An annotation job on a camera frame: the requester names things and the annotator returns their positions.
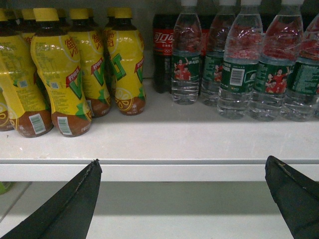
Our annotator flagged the front yellow lemon tea bottle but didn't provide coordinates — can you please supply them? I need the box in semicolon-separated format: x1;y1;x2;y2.
30;8;92;137

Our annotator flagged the right yellow lemon tea bottle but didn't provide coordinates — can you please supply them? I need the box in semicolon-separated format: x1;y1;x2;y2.
107;7;146;116

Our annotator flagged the yellow lemon tea bottle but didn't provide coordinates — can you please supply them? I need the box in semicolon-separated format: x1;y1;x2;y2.
0;8;53;137
68;8;111;118
30;8;92;137
107;7;146;116

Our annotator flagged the water bottle athletes label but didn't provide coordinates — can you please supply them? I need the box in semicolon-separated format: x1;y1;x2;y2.
248;0;304;121

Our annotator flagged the white metal shelf board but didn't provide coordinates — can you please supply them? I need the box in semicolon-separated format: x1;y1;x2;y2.
0;80;319;182

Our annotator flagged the leftmost water bottle green label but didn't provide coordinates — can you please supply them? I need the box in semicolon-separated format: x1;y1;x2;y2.
171;0;202;105

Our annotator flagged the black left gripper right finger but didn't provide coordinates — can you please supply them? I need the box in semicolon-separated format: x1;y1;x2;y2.
265;156;319;239

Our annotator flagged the dark cola bottle red label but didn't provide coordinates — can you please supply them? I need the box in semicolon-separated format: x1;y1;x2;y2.
153;13;177;93

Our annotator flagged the water bottle green label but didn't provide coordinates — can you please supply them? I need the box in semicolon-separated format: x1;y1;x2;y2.
282;16;319;121
171;0;202;105

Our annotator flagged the front barcode water bottle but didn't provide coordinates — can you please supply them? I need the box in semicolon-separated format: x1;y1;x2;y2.
217;0;263;120

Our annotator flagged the right water bottle green label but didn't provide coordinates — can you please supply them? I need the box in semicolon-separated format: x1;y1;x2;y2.
282;16;319;121

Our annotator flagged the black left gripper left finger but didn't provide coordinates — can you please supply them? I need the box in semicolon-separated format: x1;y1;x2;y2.
2;159;102;239

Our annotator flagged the middle yellow lemon tea bottle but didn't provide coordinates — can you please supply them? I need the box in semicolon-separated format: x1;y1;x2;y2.
68;8;111;118

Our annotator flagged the left yellow lemon tea bottle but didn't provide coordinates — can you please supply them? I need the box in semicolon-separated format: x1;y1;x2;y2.
0;8;53;137

